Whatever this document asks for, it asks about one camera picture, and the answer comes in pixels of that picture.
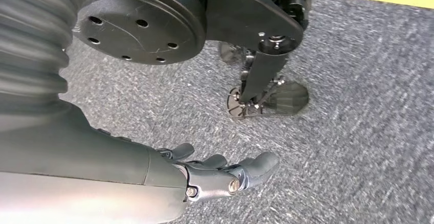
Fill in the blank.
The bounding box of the robot's black right foot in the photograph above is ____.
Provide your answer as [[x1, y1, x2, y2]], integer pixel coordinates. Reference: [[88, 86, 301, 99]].
[[226, 80, 310, 119]]

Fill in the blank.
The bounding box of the robot's black right leg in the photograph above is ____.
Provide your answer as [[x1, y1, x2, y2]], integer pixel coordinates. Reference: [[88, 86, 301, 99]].
[[73, 0, 313, 103]]

